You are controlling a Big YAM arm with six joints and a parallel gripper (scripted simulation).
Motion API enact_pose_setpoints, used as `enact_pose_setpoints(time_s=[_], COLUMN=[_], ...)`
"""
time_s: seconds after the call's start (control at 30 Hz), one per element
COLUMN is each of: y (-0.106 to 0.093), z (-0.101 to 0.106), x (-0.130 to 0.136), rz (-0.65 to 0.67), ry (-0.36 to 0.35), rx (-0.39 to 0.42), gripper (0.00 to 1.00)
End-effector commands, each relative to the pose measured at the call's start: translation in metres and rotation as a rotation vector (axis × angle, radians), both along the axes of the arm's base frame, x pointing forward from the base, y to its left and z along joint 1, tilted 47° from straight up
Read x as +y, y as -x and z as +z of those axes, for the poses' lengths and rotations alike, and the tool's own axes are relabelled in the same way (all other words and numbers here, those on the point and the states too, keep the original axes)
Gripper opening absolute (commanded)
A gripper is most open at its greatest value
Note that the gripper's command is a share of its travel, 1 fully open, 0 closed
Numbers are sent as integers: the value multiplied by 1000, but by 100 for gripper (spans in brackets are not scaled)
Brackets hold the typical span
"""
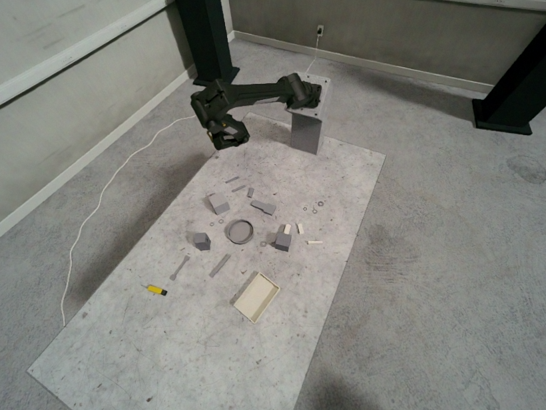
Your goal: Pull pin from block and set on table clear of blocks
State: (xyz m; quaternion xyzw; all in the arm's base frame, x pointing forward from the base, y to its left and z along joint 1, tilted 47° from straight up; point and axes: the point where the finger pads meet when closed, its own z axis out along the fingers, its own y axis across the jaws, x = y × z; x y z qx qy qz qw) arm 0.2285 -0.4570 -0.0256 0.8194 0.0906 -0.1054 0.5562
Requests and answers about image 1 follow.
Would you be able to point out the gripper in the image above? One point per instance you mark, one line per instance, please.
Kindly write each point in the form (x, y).
(212, 136)

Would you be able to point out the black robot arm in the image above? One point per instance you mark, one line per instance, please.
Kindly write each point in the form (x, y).
(212, 104)

